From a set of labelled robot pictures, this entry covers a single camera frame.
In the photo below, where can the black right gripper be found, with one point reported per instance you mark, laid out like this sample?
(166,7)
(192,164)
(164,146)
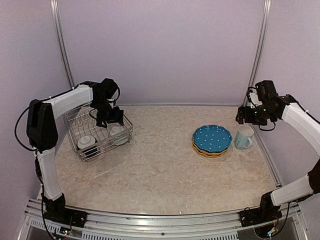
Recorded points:
(248,118)

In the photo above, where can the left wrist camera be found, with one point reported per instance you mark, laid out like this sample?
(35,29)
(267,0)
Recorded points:
(109,90)

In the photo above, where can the aluminium frame post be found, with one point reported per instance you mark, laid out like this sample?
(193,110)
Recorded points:
(260,46)
(54,5)

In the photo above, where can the dark teal white bowl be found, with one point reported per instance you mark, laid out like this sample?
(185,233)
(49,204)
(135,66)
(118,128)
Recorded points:
(87,144)

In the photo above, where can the front aluminium rail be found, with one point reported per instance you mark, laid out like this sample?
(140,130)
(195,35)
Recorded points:
(103,225)

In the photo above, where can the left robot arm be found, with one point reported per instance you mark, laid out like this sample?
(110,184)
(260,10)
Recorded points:
(42,133)

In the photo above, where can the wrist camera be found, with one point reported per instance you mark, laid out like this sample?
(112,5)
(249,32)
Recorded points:
(261,93)
(109,90)

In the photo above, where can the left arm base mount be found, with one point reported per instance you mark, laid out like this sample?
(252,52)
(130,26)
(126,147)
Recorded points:
(56,211)

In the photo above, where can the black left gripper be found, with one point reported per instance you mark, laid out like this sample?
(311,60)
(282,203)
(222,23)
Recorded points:
(118,116)

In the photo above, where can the blue dotted plate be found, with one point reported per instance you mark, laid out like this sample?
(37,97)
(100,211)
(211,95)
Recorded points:
(213,138)

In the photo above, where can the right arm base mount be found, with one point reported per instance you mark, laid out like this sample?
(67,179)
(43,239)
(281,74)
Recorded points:
(265,212)

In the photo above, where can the metal wire dish rack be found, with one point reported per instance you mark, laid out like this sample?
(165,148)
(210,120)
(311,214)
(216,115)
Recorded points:
(81,121)

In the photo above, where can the left aluminium frame post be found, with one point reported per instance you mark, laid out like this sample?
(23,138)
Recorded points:
(54,5)

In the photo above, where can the yellow dotted plate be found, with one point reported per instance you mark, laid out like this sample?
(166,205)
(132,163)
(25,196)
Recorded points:
(206,151)
(211,155)

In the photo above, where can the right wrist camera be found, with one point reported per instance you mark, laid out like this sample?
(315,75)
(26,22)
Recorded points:
(261,93)

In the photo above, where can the small pale ribbed cup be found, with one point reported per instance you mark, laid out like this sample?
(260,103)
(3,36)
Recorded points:
(117,135)

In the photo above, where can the light blue mug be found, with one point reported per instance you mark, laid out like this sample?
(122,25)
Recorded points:
(243,138)

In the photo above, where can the right aluminium frame post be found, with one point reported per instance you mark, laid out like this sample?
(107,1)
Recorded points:
(260,46)

